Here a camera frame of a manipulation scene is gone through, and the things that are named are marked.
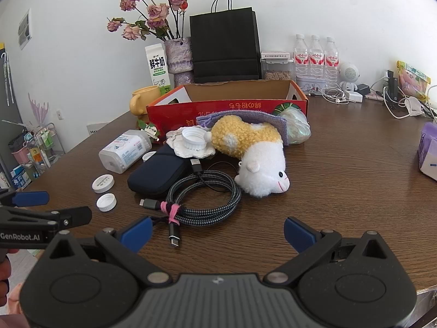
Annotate white wall panel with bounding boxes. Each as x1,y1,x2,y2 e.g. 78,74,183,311
18,8,32,50

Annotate purple knitted pouch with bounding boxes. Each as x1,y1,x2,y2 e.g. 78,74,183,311
196,109,287,146

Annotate red green flower clip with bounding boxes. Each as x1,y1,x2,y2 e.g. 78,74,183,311
137,119,161,142

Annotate white bottle cap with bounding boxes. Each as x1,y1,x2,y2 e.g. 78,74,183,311
96,193,117,212

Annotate blue package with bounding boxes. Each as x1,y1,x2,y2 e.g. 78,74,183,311
10,166,31,188

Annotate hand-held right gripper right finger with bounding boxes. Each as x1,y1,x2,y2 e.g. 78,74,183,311
263,216,393,287

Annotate black paper bag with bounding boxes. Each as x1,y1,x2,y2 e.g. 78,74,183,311
189,0,263,83

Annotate large ridged white cap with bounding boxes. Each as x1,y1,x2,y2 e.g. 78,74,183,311
181,127,208,151

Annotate pink basket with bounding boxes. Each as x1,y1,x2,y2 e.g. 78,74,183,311
12,143,31,165

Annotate metal wire rack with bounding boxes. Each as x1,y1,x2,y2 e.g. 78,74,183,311
22,123,66,178

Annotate black power adapter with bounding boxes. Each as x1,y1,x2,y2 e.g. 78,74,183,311
386,70,400,101

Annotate clear seed container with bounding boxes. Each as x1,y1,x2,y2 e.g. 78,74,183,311
260,51,295,81

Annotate clear water bottle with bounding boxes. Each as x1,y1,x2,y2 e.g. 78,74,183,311
294,34,311,77
309,35,325,77
324,36,340,83

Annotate purple ceramic vase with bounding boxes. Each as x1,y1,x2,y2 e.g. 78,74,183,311
164,37,194,87

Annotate yellow white plush toy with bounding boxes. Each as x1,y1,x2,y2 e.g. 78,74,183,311
211,114,291,199

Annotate red cardboard box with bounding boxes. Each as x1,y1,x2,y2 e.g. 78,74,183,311
147,80,309,137

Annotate plastic bag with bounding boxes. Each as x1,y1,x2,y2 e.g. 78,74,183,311
280,106,312,146

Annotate white printed tin box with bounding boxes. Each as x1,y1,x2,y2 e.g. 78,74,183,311
296,75,327,95

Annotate white green milk carton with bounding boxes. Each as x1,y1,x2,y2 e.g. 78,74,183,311
145,44,172,96

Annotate grey braided cable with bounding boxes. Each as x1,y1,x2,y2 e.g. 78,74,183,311
138,159,242,248

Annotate white robot-shaped speaker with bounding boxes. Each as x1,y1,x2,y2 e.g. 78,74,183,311
338,62,359,91

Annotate clear cotton bud container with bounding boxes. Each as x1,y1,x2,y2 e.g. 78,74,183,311
99,129,152,175

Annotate white face mask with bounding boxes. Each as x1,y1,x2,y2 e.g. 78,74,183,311
398,96,427,118

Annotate white lid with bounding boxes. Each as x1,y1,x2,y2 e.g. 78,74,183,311
92,174,115,194

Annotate yellow mug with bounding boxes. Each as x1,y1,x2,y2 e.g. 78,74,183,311
129,86,162,116

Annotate yellow pink snack packet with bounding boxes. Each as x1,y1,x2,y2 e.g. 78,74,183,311
396,60,431,101

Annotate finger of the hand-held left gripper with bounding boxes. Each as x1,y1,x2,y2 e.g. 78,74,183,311
0,206,93,229
0,188,49,208

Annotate purple tissue pack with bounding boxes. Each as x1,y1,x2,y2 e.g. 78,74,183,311
418,122,437,175

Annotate white earphones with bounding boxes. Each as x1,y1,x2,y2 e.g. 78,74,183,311
321,87,349,104

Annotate white cloth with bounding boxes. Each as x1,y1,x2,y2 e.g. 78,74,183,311
166,126,215,159

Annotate purple wall sticker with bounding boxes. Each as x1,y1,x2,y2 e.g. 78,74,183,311
28,92,50,127

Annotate dried rose bouquet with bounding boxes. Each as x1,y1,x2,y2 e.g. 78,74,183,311
107,0,189,42

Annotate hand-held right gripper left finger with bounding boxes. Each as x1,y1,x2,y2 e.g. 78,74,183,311
41,216,171,286

